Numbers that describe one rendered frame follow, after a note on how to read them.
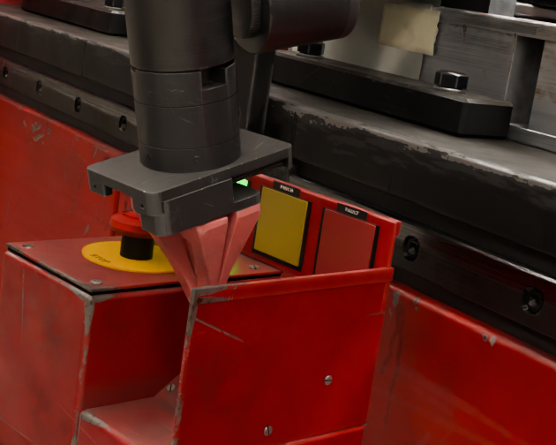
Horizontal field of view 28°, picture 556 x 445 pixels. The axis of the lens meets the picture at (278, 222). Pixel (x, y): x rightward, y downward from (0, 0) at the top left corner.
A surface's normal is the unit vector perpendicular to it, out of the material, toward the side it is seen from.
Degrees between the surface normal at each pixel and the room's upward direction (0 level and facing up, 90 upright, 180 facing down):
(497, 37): 90
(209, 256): 111
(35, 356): 90
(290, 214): 90
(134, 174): 15
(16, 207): 90
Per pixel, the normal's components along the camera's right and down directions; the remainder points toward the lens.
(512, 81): 0.55, 0.26
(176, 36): 0.02, 0.39
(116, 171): -0.05, -0.92
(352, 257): -0.73, 0.04
